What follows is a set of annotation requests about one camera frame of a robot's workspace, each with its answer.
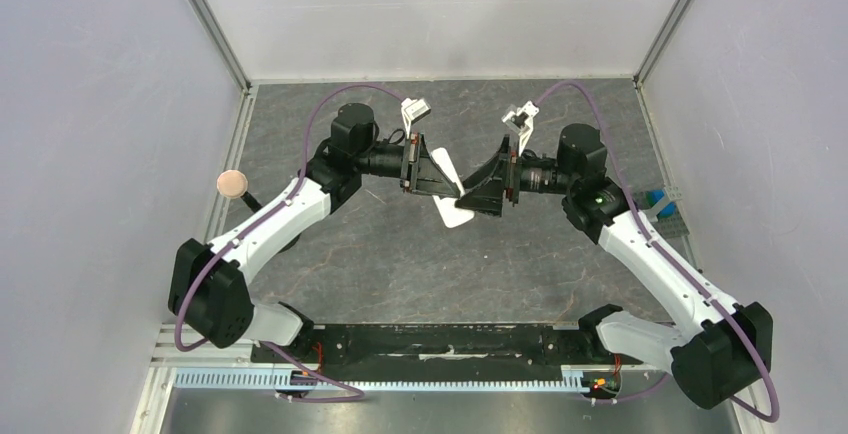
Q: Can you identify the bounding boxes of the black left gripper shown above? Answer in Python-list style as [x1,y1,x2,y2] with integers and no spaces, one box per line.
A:
[355,134,459,200]

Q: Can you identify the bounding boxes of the red and white remote control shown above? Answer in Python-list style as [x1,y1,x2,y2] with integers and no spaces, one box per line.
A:
[431,147,475,229]

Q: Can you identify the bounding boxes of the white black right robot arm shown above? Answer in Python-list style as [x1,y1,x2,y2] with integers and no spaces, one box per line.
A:
[456,123,773,409]

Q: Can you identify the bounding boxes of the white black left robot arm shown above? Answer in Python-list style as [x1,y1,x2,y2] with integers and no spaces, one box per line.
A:
[168,103,474,363]

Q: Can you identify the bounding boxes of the grey lego baseplate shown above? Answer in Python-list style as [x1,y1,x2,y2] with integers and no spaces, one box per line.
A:
[634,186,689,239]

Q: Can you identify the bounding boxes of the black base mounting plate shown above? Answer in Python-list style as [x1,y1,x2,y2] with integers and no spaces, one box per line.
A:
[288,323,633,381]

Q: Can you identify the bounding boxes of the black stand with pink knob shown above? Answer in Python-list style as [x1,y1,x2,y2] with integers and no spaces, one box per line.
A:
[216,169,303,259]

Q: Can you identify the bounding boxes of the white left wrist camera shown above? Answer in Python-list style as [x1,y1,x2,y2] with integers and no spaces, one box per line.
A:
[400,98,431,137]

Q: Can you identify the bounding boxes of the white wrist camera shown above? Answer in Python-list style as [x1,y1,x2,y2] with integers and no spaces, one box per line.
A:
[400,98,431,137]
[501,101,540,156]

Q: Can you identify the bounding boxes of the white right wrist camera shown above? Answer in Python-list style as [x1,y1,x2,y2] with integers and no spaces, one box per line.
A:
[501,101,540,156]

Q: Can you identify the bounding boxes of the light blue toothed cable duct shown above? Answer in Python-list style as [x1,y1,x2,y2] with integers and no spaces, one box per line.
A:
[173,367,589,394]

